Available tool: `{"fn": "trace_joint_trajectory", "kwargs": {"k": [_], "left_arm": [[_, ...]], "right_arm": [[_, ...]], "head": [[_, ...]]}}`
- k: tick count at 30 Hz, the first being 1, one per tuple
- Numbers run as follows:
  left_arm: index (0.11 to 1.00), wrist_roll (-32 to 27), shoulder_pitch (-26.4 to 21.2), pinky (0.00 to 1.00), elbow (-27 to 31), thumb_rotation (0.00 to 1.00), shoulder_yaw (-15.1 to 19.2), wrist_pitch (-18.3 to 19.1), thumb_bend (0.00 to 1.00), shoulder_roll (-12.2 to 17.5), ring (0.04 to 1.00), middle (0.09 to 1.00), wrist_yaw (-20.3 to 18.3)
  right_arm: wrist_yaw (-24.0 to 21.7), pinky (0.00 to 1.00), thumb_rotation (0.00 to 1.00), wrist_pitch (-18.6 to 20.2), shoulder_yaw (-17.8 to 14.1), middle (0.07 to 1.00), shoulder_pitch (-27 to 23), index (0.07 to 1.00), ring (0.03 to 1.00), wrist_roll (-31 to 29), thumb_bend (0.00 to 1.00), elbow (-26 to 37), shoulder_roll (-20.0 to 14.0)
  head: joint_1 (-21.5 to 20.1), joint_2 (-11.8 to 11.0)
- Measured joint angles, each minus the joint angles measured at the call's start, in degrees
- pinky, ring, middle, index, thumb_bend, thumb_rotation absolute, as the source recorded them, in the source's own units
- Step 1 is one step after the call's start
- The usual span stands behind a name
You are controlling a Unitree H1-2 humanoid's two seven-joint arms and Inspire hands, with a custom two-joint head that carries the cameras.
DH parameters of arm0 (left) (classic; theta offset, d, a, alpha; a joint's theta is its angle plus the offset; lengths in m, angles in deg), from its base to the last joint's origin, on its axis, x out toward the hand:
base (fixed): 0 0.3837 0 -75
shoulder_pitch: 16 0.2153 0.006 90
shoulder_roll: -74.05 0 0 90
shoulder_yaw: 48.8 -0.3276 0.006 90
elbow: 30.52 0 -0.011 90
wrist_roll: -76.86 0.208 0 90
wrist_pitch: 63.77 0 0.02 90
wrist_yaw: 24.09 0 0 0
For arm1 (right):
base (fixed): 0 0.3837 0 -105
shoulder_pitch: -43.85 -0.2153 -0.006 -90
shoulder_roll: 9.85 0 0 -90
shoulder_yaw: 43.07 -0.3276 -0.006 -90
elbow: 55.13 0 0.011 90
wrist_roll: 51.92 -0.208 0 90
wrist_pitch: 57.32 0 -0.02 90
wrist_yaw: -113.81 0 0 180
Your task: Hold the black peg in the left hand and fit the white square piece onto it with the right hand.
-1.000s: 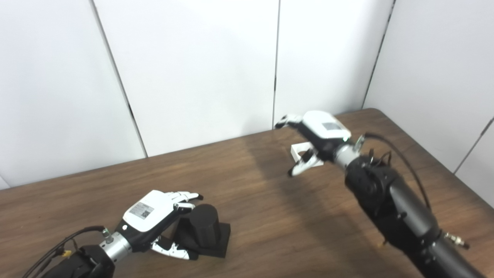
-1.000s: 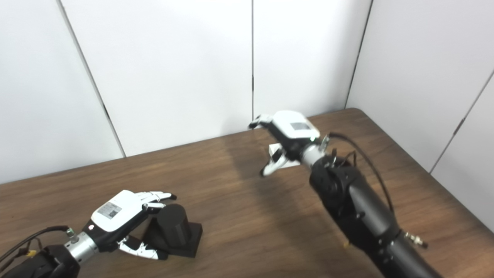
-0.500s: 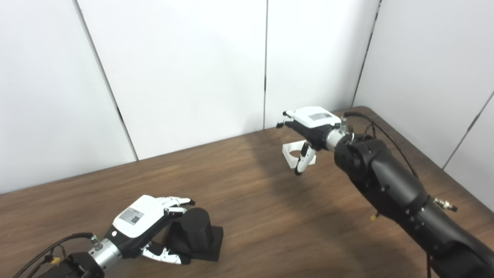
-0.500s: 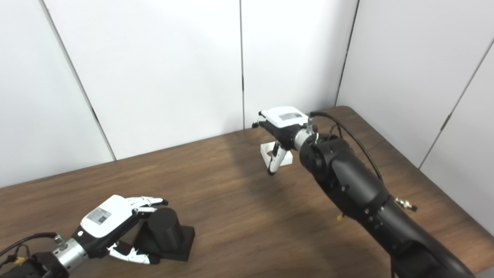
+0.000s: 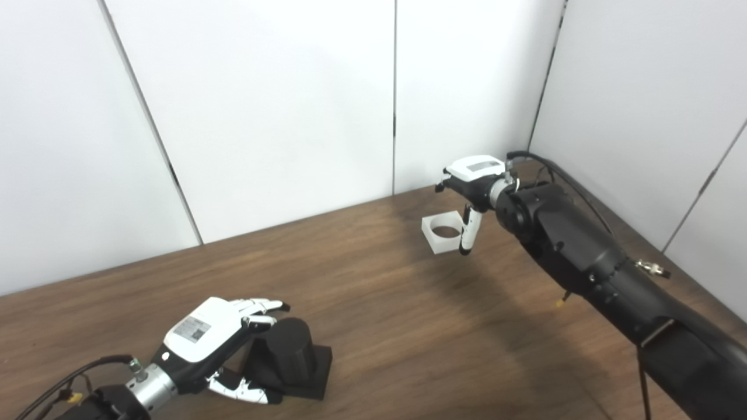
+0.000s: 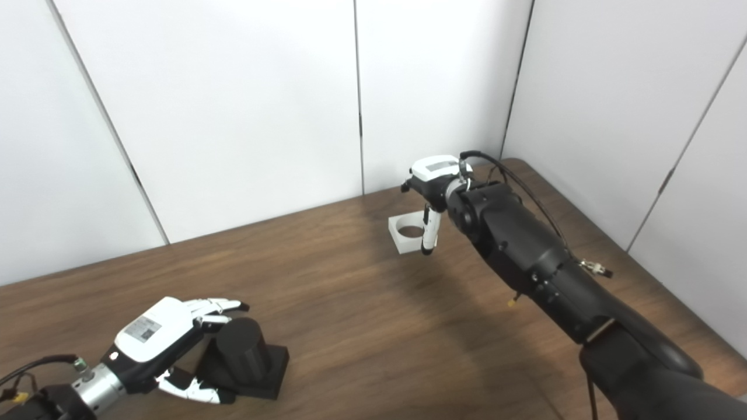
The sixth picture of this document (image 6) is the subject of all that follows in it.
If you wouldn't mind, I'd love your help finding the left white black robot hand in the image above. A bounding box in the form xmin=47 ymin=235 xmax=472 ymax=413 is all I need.
xmin=102 ymin=296 xmax=250 ymax=405

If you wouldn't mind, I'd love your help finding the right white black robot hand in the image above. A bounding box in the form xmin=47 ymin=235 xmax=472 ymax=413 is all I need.
xmin=400 ymin=155 xmax=473 ymax=256

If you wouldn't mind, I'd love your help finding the white square piece with hole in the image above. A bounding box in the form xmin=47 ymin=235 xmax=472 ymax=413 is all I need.
xmin=388 ymin=212 xmax=442 ymax=256

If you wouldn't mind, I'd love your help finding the black peg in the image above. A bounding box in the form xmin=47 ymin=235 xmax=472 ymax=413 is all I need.
xmin=196 ymin=317 xmax=289 ymax=401

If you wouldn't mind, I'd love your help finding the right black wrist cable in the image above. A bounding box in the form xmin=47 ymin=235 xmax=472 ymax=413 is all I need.
xmin=459 ymin=150 xmax=614 ymax=279

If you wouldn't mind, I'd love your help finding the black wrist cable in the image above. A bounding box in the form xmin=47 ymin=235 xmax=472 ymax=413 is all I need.
xmin=459 ymin=150 xmax=614 ymax=279
xmin=0 ymin=353 xmax=89 ymax=404

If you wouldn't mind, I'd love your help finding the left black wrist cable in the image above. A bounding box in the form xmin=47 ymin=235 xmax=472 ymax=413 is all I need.
xmin=0 ymin=353 xmax=89 ymax=404

